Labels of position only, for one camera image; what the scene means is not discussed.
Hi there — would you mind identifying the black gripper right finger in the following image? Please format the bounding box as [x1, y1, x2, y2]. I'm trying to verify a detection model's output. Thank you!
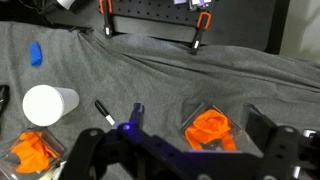
[244, 104, 320, 180]

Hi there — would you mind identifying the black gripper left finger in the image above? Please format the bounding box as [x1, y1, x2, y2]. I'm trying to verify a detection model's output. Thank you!
[59, 102, 201, 180]

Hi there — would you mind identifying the orange rubber glove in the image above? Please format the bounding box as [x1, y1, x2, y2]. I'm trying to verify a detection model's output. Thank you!
[9, 130, 60, 174]

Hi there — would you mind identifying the white paper cup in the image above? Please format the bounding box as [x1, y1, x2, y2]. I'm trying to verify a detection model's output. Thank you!
[22, 84, 80, 127]

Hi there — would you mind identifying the black and white marker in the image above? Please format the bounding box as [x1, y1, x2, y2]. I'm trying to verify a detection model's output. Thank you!
[94, 99, 117, 127]

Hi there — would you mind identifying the clear plastic box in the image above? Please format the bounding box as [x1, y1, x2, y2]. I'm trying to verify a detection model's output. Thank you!
[0, 126, 66, 180]
[181, 102, 244, 154]

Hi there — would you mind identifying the gray table cloth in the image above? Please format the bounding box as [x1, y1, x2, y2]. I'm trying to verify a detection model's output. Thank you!
[0, 20, 320, 180]

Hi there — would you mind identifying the blue marker pen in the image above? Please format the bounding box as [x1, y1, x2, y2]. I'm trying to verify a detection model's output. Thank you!
[29, 41, 43, 67]

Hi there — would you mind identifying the orange black bar clamp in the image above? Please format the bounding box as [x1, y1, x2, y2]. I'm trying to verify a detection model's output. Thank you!
[98, 0, 115, 40]
[190, 11, 213, 56]

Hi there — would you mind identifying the black perforated board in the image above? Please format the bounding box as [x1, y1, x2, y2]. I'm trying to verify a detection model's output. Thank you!
[111, 0, 216, 28]

